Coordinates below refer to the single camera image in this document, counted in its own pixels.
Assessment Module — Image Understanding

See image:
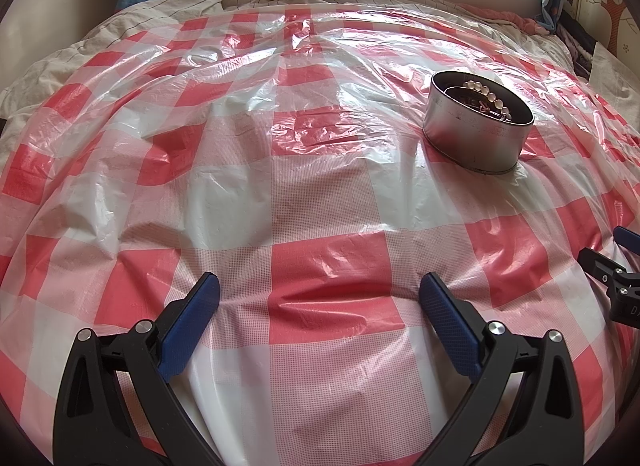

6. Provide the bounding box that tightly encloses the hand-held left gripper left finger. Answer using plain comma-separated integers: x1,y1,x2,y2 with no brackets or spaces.
52,272,221,466

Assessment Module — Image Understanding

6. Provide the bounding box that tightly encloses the red white checked plastic sheet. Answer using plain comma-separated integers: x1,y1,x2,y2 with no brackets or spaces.
0,3,640,466

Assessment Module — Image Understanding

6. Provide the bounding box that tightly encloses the round metal tin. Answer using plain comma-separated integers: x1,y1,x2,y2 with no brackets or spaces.
422,70,535,175

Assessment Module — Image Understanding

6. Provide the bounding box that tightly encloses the white pearl bracelet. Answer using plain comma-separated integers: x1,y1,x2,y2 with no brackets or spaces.
462,78,513,121

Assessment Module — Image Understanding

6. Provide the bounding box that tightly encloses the pile of mixed bangles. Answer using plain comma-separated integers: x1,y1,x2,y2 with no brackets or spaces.
444,86,508,121

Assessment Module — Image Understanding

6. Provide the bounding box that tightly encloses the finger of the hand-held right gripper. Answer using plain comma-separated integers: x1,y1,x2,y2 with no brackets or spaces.
577,247,634,291
614,226,640,249

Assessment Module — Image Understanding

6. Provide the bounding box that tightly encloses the white lined quilt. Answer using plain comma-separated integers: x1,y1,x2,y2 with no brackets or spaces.
0,0,591,119

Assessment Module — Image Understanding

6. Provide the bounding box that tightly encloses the pink blanket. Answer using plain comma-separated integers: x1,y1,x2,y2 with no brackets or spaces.
450,0,543,36

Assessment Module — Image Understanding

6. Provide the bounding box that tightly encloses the dark clothing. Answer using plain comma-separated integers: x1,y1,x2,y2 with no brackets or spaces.
555,16,596,79

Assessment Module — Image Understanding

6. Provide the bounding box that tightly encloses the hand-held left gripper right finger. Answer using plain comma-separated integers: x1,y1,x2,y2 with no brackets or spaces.
417,273,586,466

